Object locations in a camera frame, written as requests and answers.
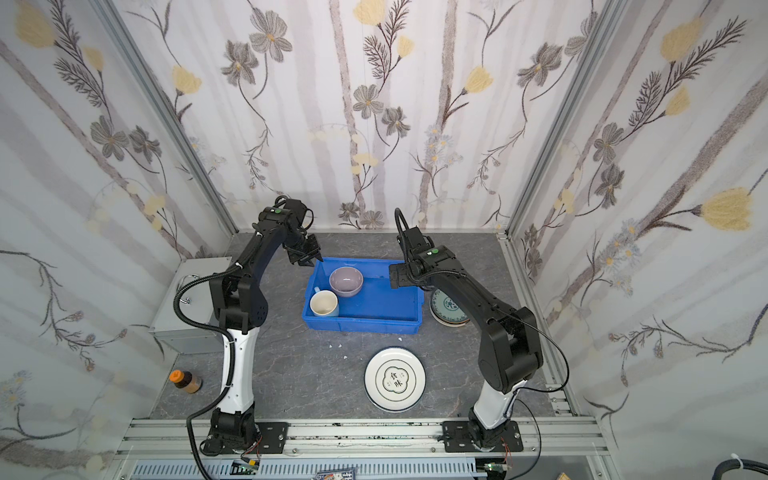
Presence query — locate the purple bowl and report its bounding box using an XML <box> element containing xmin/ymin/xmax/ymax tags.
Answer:
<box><xmin>329</xmin><ymin>266</ymin><xmax>364</xmax><ymax>298</ymax></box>

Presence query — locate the cream mug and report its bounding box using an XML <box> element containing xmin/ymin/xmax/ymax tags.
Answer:
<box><xmin>309</xmin><ymin>287</ymin><xmax>339</xmax><ymax>317</ymax></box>

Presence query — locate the white plate with green rim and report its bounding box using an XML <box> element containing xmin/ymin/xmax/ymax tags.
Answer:
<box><xmin>364</xmin><ymin>347</ymin><xmax>427</xmax><ymax>413</ymax></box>

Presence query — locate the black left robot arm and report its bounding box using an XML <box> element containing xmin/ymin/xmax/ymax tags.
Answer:
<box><xmin>200</xmin><ymin>195</ymin><xmax>322</xmax><ymax>456</ymax></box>

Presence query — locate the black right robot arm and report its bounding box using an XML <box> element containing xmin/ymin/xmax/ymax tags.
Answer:
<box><xmin>389</xmin><ymin>225</ymin><xmax>543</xmax><ymax>450</ymax></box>

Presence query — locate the blue plastic bin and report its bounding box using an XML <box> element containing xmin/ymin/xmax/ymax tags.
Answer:
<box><xmin>302</xmin><ymin>257</ymin><xmax>424</xmax><ymax>335</ymax></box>

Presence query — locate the green patterned plate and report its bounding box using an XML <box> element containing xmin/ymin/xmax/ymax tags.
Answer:
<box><xmin>429</xmin><ymin>289</ymin><xmax>470</xmax><ymax>328</ymax></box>

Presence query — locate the silver aluminium case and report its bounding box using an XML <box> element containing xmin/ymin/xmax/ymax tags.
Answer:
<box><xmin>149</xmin><ymin>256</ymin><xmax>232</xmax><ymax>355</ymax></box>

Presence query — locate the orange capped brown bottle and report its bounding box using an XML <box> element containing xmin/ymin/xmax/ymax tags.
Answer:
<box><xmin>168</xmin><ymin>370</ymin><xmax>203</xmax><ymax>394</ymax></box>

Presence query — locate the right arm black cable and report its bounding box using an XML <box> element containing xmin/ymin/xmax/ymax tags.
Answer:
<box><xmin>393</xmin><ymin>207</ymin><xmax>571</xmax><ymax>480</ymax></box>

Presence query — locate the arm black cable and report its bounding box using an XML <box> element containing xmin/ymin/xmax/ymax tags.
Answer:
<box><xmin>172</xmin><ymin>194</ymin><xmax>316</xmax><ymax>480</ymax></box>
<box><xmin>393</xmin><ymin>207</ymin><xmax>571</xmax><ymax>480</ymax></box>

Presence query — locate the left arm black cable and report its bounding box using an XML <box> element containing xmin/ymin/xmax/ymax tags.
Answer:
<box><xmin>172</xmin><ymin>194</ymin><xmax>316</xmax><ymax>480</ymax></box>

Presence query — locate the aluminium mounting rail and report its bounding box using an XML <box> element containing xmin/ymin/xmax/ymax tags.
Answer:
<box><xmin>106</xmin><ymin>417</ymin><xmax>621</xmax><ymax>479</ymax></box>

